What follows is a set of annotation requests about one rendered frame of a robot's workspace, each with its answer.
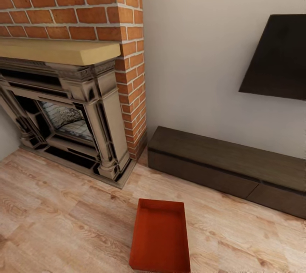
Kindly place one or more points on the storage box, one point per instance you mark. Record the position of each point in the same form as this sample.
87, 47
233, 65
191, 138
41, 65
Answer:
159, 242

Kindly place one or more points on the wall mounted tv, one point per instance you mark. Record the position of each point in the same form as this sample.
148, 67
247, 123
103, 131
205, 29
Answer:
278, 66

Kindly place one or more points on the cabinet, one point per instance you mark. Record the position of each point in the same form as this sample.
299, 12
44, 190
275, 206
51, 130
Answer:
267, 178

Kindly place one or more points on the wood fireplace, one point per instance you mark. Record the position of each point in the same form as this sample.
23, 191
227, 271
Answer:
69, 114

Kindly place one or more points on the countertop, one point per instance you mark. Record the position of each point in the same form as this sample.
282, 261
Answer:
58, 51

